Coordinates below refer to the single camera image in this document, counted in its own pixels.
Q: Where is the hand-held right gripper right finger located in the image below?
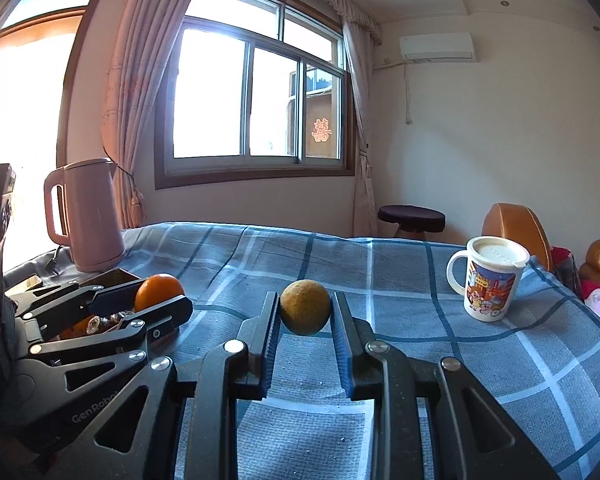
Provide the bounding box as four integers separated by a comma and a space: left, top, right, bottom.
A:
332, 291, 561, 480

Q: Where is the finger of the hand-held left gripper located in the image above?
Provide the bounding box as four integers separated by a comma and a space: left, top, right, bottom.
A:
27, 295, 194, 358
11, 280, 145, 333

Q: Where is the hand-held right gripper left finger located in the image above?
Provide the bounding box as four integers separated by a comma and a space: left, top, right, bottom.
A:
45, 291, 281, 480

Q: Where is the pink metal tin box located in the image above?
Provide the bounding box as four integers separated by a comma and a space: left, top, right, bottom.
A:
30, 267, 146, 346

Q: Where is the large mandarin orange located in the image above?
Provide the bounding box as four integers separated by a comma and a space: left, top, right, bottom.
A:
134, 273, 186, 313

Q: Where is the small yellow-green citrus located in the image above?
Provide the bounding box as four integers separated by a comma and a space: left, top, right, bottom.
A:
280, 279, 332, 337

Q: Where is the small mandarin orange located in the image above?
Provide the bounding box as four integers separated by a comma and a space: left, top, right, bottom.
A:
60, 314, 96, 341

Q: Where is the pink electric kettle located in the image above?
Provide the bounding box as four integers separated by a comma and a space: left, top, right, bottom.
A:
43, 157, 127, 273

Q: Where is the grey cloth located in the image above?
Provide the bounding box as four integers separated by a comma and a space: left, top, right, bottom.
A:
2, 250, 81, 291

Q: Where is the blue checked table cloth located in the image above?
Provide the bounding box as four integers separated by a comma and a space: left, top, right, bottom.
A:
5, 221, 600, 480

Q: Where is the curtain tieback tassel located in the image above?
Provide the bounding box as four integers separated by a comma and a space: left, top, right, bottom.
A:
105, 145, 146, 226

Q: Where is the dark round stool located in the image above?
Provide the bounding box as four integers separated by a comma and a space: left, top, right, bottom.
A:
378, 205, 446, 240

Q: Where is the white cartoon print mug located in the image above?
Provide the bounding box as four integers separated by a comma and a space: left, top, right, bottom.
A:
446, 236, 531, 322

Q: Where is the white mug lid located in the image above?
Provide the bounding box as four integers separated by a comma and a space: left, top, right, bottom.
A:
466, 236, 531, 271

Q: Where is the tan leather armchair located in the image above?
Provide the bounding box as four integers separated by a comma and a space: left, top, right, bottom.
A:
481, 203, 553, 271

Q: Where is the long pink curtain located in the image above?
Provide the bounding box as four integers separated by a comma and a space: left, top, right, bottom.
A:
102, 0, 226, 231

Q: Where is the sliding glass window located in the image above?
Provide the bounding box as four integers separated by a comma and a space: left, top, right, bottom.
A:
154, 0, 356, 190

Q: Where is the narrow pink curtain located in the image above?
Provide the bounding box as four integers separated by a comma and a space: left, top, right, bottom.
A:
341, 17, 381, 236

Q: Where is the wooden framed balcony door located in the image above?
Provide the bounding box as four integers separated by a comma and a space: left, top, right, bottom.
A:
0, 0, 121, 266

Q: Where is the ruffled pink curtain valance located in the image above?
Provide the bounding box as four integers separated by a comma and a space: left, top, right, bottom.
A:
280, 0, 383, 46

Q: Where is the white wall air conditioner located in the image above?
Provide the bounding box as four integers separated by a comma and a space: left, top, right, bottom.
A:
399, 32, 479, 63

